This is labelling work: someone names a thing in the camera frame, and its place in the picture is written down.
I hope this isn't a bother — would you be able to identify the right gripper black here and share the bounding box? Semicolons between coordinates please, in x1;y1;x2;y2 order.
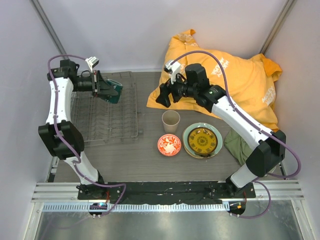
156;69;198;108

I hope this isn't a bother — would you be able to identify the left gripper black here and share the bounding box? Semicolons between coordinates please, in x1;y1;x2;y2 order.
72;70;118;98

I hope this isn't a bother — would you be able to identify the dark green mug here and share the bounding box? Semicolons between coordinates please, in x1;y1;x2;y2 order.
101;78;123;104

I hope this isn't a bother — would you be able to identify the beige tall cup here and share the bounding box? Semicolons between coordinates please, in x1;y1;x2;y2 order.
161;110;181;134

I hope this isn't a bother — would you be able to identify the light green flower plate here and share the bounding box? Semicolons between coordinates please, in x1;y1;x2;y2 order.
182;122;223;159

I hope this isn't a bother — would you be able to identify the white orange patterned bowl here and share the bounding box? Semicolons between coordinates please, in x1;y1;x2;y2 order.
157;134;182;157

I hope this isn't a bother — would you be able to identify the yellow patterned plate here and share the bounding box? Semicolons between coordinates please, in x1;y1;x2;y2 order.
187;127;218;156

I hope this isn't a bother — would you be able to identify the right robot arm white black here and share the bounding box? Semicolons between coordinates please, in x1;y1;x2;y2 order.
156;61;286;198

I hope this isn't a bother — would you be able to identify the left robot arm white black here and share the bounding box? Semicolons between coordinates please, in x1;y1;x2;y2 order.
38;56;123;200

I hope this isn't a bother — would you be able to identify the yellow Mickey Mouse shirt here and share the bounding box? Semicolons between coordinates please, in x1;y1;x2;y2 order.
146;29;283;133

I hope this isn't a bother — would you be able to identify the olive green cloth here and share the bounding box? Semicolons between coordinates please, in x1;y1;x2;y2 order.
223;129;253;166

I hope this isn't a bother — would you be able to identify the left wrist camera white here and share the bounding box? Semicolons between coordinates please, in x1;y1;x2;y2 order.
85;56;100;73

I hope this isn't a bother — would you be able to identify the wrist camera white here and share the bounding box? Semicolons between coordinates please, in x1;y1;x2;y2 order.
163;60;181;85
85;56;100;73

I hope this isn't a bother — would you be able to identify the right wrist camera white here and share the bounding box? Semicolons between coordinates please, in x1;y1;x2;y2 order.
163;60;181;85

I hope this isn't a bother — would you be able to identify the wire dish rack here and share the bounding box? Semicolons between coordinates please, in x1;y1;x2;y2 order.
71;71;139;147

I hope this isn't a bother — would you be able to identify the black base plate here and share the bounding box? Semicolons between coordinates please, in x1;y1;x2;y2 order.
76;181;256;205

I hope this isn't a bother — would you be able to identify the slotted cable duct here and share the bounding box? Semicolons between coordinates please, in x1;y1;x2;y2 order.
42;202;230;213

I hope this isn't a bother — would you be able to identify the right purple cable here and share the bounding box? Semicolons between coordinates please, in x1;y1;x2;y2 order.
172;50;302;219

